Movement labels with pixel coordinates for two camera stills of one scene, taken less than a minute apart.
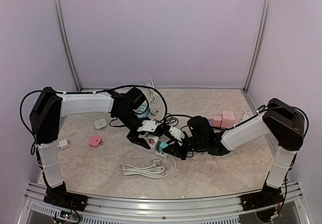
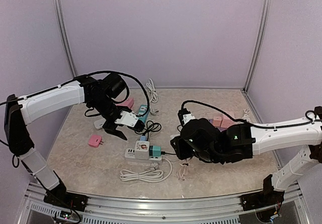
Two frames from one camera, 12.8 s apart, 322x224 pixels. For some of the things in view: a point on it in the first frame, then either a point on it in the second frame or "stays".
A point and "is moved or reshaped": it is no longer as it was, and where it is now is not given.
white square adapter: (100, 124) stays
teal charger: (160, 145) -> (155, 150)
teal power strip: (144, 111) stays
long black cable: (170, 124) is moved or reshaped
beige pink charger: (217, 121) stays
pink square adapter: (95, 141) stays
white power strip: (165, 139) -> (130, 153)
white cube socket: (152, 140) -> (142, 150)
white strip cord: (156, 170) is moved or reshaped
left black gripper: (135, 139) -> (111, 129)
